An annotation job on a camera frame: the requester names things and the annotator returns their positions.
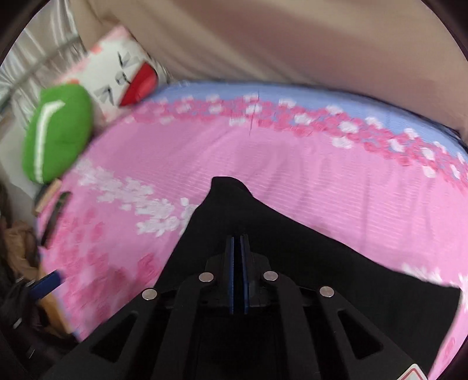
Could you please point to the brown cloth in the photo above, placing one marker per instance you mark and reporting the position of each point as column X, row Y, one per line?
column 18, row 241

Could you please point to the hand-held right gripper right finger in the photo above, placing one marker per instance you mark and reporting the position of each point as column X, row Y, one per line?
column 245, row 277

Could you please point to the white cartoon face pillow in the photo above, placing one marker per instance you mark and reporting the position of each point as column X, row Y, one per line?
column 109, row 65

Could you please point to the rose gold smartphone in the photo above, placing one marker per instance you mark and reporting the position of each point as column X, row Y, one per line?
column 47, row 197

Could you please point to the beige fabric drape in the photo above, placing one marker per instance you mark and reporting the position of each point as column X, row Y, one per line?
column 292, row 44

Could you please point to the pink floral bed sheet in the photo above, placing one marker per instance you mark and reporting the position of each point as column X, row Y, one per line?
column 256, row 164

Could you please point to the silver curtain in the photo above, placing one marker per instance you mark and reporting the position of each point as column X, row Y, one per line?
column 33, row 40

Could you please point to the black pants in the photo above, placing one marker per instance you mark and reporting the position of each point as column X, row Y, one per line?
column 292, row 248

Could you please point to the wooden bed frame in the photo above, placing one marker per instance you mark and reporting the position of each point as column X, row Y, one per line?
column 58, row 314

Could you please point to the green plush pillow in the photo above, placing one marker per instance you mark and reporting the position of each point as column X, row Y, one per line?
column 62, row 120

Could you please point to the metal rail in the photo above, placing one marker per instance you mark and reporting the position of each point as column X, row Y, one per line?
column 40, row 60

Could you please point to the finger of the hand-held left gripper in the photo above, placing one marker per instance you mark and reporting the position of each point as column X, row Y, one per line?
column 45, row 284

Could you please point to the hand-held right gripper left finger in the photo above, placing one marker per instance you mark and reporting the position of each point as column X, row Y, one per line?
column 230, row 277

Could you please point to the dark smartphone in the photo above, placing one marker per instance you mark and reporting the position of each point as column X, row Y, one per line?
column 55, row 219

